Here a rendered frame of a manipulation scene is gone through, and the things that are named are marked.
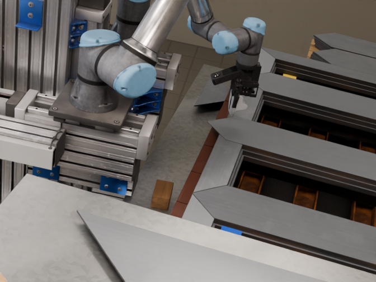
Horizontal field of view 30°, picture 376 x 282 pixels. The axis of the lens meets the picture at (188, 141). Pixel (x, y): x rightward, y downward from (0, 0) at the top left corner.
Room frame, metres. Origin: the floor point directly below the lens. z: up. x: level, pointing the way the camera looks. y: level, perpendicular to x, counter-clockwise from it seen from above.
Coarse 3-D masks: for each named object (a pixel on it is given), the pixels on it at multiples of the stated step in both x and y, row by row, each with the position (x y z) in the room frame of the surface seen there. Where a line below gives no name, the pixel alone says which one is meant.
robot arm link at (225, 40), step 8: (216, 24) 2.16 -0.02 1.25; (224, 24) 2.17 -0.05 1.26; (208, 32) 2.14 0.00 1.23; (216, 32) 2.13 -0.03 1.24; (224, 32) 2.09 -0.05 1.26; (232, 32) 2.11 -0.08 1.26; (240, 32) 2.12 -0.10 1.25; (248, 32) 2.15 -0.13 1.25; (216, 40) 2.09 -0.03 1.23; (224, 40) 2.07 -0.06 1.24; (232, 40) 2.08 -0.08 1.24; (240, 40) 2.10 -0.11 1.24; (248, 40) 2.13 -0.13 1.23; (216, 48) 2.09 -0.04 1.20; (224, 48) 2.06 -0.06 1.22; (232, 48) 2.08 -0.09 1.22; (240, 48) 2.10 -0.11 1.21
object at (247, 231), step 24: (288, 72) 2.82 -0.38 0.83; (312, 72) 2.82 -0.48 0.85; (264, 96) 2.51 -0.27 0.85; (336, 120) 2.46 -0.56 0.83; (360, 120) 2.45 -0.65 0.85; (288, 168) 2.04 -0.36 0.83; (312, 168) 2.04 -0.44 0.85; (264, 240) 1.61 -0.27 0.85; (288, 240) 1.60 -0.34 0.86; (360, 264) 1.57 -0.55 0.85
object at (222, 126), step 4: (220, 120) 2.22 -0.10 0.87; (224, 120) 2.22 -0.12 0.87; (228, 120) 2.23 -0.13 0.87; (232, 120) 2.23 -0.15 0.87; (216, 124) 2.18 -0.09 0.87; (220, 124) 2.19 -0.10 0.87; (224, 124) 2.19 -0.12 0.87; (228, 124) 2.20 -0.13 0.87; (232, 124) 2.20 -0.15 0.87; (216, 128) 2.15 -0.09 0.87; (220, 128) 2.16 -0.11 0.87; (224, 128) 2.16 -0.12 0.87; (228, 128) 2.17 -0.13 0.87; (220, 132) 2.13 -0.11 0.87; (224, 132) 2.14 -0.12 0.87; (228, 132) 2.14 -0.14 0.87; (224, 136) 2.11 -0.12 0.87
